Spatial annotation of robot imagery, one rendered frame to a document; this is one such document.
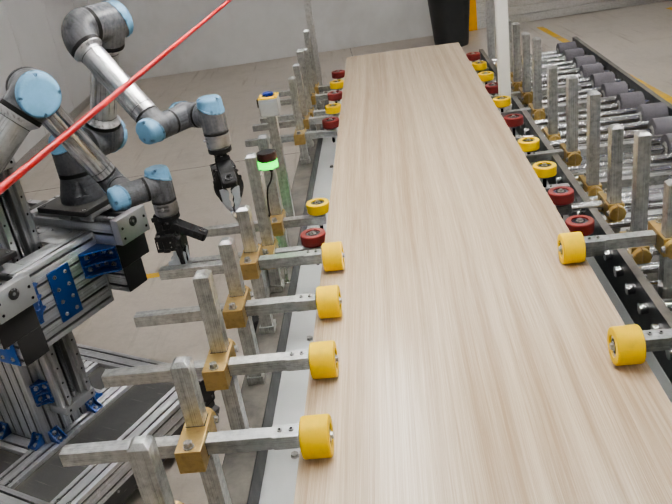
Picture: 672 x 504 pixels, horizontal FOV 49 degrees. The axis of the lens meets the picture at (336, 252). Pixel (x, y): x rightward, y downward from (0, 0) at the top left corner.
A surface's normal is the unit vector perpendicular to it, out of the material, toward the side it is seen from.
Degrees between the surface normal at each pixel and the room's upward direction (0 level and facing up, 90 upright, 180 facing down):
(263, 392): 0
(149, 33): 90
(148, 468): 90
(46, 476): 0
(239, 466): 0
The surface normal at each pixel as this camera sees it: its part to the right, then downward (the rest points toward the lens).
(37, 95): 0.61, 0.18
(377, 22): 0.04, 0.44
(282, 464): -0.14, -0.89
